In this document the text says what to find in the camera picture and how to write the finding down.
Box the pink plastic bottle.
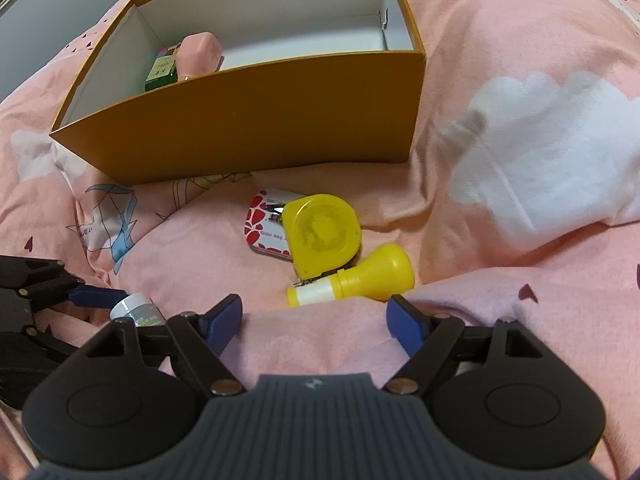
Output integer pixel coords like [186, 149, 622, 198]
[176, 32, 224, 80]

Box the orange cardboard box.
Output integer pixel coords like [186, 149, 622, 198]
[51, 0, 426, 185]

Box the pink cloud-print bedspread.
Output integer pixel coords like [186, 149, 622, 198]
[1, 0, 639, 479]

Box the small white cream jar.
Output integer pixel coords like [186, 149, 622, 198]
[110, 292, 166, 327]

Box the yellow bottle with white label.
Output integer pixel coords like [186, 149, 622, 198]
[288, 243, 416, 308]

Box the green glass bottle with label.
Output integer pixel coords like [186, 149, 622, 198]
[144, 44, 180, 92]

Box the red white mint tin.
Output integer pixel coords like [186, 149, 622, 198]
[244, 188, 302, 261]

